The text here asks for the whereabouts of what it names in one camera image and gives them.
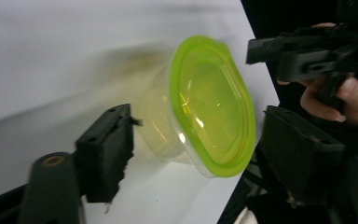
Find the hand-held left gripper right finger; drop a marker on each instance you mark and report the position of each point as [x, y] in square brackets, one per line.
[301, 155]

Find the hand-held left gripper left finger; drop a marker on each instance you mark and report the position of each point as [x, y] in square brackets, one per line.
[105, 155]

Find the green lidded plastic container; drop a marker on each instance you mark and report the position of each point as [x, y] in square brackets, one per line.
[211, 105]

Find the white table mat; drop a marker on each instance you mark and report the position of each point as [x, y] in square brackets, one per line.
[43, 46]

